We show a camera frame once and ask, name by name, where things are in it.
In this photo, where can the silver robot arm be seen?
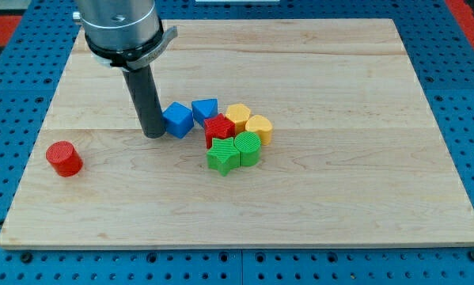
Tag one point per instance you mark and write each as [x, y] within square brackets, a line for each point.
[127, 34]

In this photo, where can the red cylinder block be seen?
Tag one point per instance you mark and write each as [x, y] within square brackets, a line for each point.
[64, 158]

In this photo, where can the green cylinder block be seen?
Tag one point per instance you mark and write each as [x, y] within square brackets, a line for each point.
[249, 145]

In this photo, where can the blue cube block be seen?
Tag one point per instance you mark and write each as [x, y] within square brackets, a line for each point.
[178, 120]

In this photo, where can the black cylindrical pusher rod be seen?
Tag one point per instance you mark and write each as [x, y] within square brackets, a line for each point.
[142, 88]

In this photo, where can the wooden board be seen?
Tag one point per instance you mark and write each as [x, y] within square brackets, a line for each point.
[356, 158]

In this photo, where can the green star block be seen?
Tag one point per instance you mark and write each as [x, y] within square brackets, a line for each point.
[223, 156]

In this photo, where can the blue triangle block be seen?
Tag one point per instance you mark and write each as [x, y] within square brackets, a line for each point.
[204, 109]

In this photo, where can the yellow heart block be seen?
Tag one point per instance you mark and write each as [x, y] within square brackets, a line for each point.
[262, 126]

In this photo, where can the yellow hexagon block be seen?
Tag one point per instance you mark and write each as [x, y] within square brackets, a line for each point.
[239, 114]

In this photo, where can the red star block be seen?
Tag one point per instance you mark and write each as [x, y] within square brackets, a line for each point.
[218, 127]

